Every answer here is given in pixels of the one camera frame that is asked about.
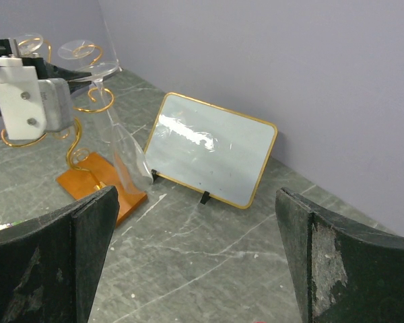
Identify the clear smooth wine glass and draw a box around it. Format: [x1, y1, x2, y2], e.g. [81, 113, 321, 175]
[57, 40, 96, 60]

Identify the colourful treehouse book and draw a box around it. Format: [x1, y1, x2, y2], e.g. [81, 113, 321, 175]
[0, 221, 23, 231]

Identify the wooden rack base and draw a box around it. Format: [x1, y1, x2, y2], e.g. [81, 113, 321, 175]
[57, 152, 147, 227]

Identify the clear ribbed wine glass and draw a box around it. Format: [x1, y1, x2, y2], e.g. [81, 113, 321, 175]
[15, 32, 44, 56]

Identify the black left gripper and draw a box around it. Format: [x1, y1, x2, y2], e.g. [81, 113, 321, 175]
[0, 38, 92, 95]

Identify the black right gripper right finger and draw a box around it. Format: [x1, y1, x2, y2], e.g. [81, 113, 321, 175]
[275, 188, 404, 322]

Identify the gold wire glass rack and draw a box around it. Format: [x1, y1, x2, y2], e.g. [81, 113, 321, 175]
[0, 37, 115, 189]

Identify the gold framed whiteboard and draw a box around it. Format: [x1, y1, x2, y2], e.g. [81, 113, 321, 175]
[145, 92, 278, 209]

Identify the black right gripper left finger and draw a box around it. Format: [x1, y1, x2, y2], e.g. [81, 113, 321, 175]
[0, 186, 119, 322]

